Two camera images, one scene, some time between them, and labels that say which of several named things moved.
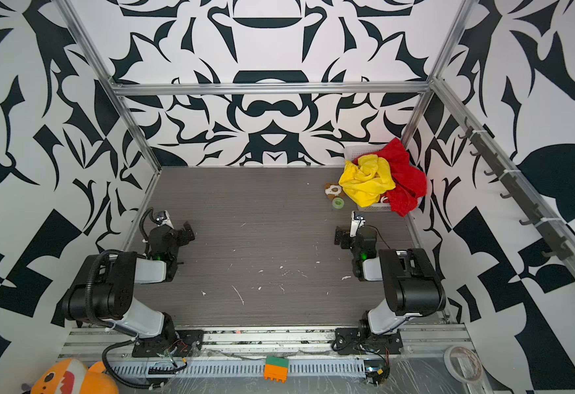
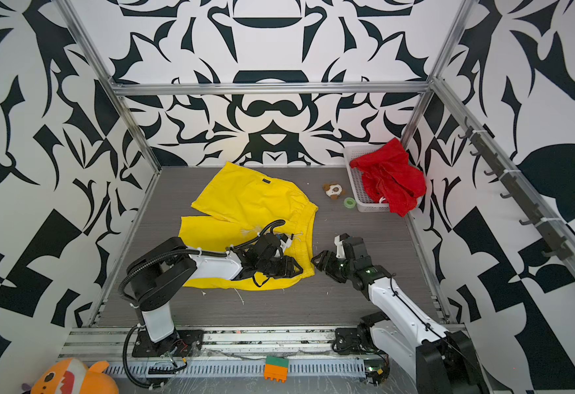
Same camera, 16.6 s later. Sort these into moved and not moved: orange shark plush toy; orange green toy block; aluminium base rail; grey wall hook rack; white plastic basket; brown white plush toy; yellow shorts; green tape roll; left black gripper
Moved: green tape roll; yellow shorts; left black gripper
Not moved: brown white plush toy; orange shark plush toy; aluminium base rail; grey wall hook rack; white plastic basket; orange green toy block
